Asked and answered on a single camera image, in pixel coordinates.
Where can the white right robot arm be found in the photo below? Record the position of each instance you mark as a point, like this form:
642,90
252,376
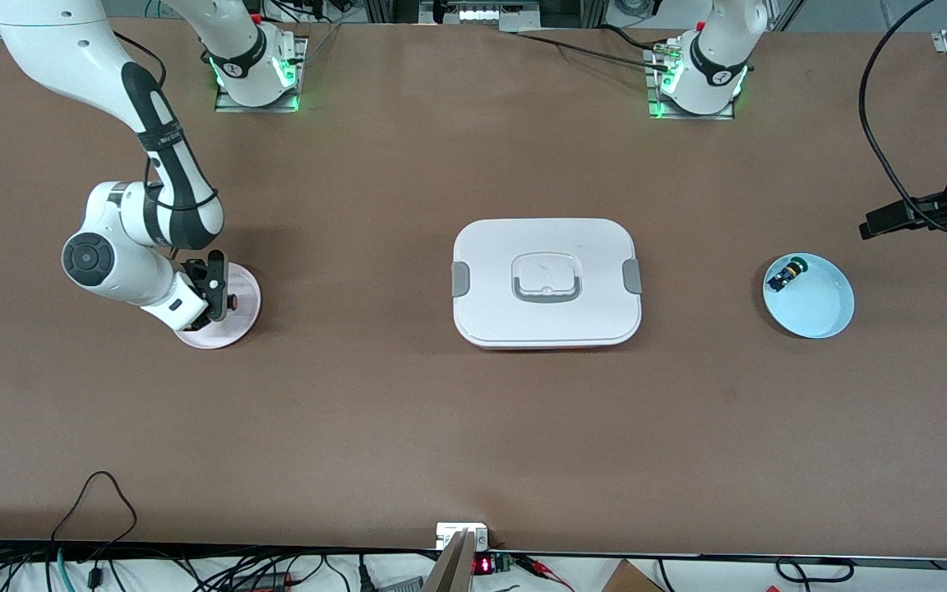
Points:
136,279

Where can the red LED display module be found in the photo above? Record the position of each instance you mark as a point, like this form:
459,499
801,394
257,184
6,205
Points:
482,566

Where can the aluminium vertical post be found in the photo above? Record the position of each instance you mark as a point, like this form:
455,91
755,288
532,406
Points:
453,567

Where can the black power adapter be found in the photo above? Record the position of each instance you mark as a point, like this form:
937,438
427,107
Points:
264,581

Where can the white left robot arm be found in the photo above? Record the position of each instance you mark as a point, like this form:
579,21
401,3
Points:
712,57

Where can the pink round plate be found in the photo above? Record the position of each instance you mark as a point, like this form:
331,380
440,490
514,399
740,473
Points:
245,288

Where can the small white mounting block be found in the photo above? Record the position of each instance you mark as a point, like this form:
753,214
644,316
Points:
449,534

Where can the red test lead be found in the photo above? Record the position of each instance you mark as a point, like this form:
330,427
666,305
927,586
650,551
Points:
543,569

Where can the light blue round plate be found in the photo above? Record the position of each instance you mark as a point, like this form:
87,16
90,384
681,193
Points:
810,304

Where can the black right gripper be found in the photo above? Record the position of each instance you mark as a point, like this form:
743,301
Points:
196,271

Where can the lit control box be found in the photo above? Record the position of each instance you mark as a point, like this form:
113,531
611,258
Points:
494,12

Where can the brown cardboard piece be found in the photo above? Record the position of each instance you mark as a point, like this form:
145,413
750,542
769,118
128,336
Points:
630,580

